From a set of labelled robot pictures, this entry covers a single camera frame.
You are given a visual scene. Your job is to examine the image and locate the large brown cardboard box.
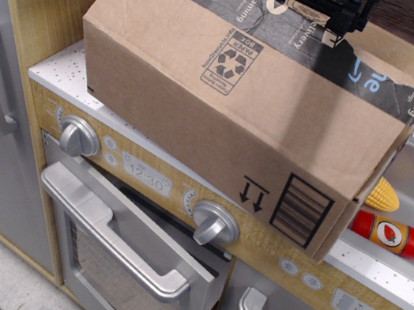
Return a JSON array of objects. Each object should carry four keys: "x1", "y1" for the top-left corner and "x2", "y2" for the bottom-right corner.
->
[{"x1": 83, "y1": 0, "x2": 414, "y2": 261}]

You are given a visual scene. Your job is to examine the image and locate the yellow toy corn cob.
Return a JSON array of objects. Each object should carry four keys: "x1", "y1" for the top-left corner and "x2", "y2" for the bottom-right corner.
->
[{"x1": 364, "y1": 177, "x2": 401, "y2": 212}]

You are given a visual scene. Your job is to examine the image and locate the red toy ketchup bottle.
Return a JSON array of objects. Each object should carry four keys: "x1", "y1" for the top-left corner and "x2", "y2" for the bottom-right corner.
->
[{"x1": 349, "y1": 210, "x2": 414, "y2": 259}]

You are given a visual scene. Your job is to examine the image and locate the right silver oven knob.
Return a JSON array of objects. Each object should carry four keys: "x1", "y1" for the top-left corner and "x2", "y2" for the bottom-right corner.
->
[{"x1": 192, "y1": 199, "x2": 240, "y2": 245}]

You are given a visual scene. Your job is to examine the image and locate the silver oven knob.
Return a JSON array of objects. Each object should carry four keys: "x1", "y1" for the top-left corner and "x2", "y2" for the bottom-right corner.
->
[
  {"x1": 192, "y1": 199, "x2": 240, "y2": 245},
  {"x1": 59, "y1": 115, "x2": 101, "y2": 158}
]

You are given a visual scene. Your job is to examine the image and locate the left silver oven knob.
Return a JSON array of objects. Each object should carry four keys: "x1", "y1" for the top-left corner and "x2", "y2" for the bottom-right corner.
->
[{"x1": 59, "y1": 115, "x2": 101, "y2": 158}]

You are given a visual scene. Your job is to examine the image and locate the silver oven door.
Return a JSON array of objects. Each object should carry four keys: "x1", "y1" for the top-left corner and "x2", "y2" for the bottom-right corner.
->
[{"x1": 17, "y1": 157, "x2": 242, "y2": 310}]

